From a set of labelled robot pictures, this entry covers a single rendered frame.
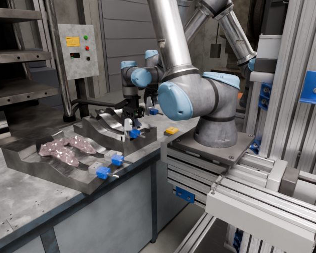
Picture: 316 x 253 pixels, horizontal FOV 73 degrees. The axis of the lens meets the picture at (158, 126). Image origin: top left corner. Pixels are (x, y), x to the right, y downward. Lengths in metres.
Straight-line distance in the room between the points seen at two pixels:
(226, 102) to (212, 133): 0.11
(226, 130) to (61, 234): 0.80
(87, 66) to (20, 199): 1.23
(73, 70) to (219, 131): 1.40
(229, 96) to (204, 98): 0.10
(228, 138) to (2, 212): 0.84
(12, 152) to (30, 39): 3.96
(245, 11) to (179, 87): 3.73
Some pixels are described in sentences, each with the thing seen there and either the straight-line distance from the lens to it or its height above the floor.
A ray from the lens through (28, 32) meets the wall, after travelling 5.00.
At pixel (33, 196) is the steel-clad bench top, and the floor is 0.80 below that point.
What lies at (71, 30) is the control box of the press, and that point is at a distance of 1.87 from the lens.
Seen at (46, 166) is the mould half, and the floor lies 0.88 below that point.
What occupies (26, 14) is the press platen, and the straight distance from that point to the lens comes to 1.72.
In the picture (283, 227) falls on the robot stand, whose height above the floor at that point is 0.95.
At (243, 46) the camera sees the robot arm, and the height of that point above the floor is 1.32.
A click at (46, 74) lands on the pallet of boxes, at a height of 0.90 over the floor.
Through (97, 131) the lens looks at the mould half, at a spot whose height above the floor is 0.89.
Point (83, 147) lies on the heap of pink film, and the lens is 1.09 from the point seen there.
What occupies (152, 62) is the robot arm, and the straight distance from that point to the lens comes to 1.28.
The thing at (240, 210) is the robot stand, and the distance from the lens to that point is 0.65.
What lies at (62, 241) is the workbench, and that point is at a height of 0.57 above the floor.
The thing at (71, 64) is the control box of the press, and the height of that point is 1.19.
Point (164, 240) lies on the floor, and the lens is 1.78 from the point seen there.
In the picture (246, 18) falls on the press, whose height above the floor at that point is 1.65.
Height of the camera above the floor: 1.38
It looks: 23 degrees down
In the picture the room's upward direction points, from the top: 1 degrees counter-clockwise
